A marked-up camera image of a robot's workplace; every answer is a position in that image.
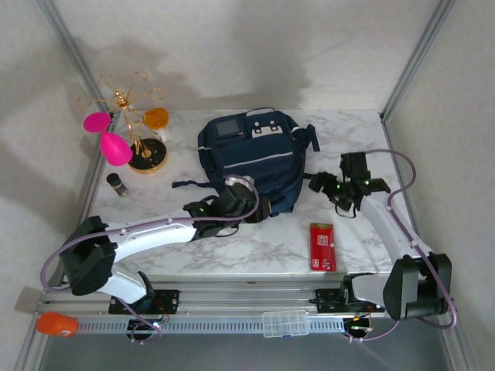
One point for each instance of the aluminium frame post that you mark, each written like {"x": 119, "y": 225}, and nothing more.
{"x": 417, "y": 50}
{"x": 73, "y": 50}

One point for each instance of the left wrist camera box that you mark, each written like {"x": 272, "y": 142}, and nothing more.
{"x": 239, "y": 183}

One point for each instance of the navy blue backpack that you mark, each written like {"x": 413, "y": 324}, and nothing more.
{"x": 255, "y": 154}

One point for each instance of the pink goblet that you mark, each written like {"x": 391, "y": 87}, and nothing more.
{"x": 116, "y": 148}

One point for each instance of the red packet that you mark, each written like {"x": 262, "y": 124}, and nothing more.
{"x": 323, "y": 247}

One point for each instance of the orange goblet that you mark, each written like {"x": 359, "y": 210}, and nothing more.
{"x": 156, "y": 118}

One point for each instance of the orange cylinder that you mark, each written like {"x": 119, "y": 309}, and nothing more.
{"x": 56, "y": 324}

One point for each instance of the clear plastic compartment box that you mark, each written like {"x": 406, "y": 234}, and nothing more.
{"x": 286, "y": 324}

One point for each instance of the black control board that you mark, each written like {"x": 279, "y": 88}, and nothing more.
{"x": 143, "y": 326}
{"x": 357, "y": 326}

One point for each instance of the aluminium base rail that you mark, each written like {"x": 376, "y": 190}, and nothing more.
{"x": 247, "y": 297}

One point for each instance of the small black bottle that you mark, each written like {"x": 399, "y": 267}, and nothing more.
{"x": 117, "y": 184}

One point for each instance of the aluminium side rail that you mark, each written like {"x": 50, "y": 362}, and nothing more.
{"x": 402, "y": 181}
{"x": 93, "y": 181}

